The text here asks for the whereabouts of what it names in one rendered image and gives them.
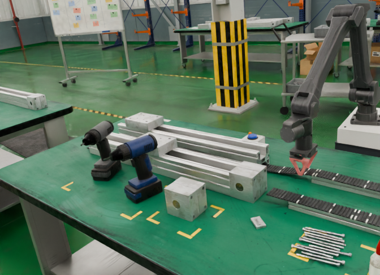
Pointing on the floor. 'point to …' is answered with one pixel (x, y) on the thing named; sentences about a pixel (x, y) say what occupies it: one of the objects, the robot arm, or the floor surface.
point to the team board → (87, 20)
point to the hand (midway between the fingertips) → (303, 170)
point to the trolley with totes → (328, 91)
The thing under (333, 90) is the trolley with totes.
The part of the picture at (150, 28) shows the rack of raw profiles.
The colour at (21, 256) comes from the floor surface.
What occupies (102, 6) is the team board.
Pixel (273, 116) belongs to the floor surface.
